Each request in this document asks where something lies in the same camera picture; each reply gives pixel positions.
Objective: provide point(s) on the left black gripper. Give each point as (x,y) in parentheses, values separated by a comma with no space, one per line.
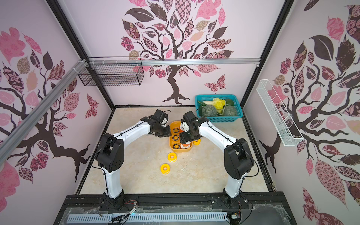
(166,133)

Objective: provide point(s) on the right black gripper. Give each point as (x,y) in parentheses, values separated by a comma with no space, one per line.
(185,136)

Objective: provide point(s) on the yellow black tape roll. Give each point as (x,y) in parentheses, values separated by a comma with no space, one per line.
(176,130)
(176,146)
(175,138)

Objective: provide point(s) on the yellow plastic storage box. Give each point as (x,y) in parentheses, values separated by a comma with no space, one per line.
(176,124)

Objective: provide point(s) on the orange tape roll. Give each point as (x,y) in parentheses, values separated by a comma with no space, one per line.
(185,146)

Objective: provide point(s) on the yellow tape roll bottom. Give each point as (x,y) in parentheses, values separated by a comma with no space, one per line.
(165,169)

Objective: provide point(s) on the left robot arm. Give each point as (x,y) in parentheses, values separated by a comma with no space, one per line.
(111,155)

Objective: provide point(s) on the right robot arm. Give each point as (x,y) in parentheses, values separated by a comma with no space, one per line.
(238,160)

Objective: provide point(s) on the green melon left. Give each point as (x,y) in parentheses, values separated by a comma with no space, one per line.
(209,111)

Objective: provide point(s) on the green melon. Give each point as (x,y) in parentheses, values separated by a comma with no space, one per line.
(230,111)
(209,111)

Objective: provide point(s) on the teal plastic basket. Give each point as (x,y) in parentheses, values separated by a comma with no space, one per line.
(203,100)

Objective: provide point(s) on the green melon right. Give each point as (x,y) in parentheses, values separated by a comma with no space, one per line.
(230,111)

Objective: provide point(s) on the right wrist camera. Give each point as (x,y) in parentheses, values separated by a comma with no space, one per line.
(188,122)

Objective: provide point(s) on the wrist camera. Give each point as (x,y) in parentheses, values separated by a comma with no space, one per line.
(160,117)
(188,122)

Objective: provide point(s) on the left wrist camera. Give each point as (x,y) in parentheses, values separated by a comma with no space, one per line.
(160,117)

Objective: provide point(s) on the black wire wall basket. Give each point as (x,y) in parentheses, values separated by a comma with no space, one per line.
(113,71)

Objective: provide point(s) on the white wire wall shelf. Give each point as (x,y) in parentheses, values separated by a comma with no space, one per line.
(273,98)

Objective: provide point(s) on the white slotted cable duct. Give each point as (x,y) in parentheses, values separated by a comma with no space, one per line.
(145,218)

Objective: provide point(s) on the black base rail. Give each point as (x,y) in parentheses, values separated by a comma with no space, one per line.
(96,200)

